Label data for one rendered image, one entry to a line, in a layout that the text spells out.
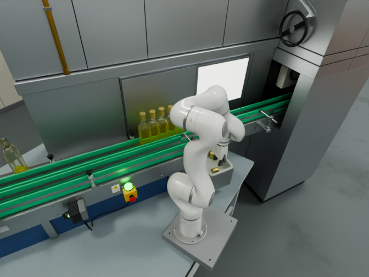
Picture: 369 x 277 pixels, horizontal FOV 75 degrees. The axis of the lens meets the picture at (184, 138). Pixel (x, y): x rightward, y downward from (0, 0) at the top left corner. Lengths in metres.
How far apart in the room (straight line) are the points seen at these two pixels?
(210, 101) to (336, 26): 0.98
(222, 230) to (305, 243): 1.26
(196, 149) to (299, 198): 2.10
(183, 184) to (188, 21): 0.88
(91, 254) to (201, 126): 0.99
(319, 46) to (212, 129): 1.08
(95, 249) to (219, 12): 1.50
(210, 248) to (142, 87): 0.97
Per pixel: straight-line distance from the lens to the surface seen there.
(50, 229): 1.58
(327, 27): 1.73
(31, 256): 1.65
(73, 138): 1.53
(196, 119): 0.86
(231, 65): 1.70
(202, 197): 1.08
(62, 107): 1.41
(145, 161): 1.40
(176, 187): 1.13
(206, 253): 1.42
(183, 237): 1.44
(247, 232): 2.47
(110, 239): 1.55
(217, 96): 0.95
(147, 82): 1.43
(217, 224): 1.50
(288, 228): 2.63
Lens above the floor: 2.09
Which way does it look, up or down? 40 degrees down
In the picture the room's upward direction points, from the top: 3 degrees clockwise
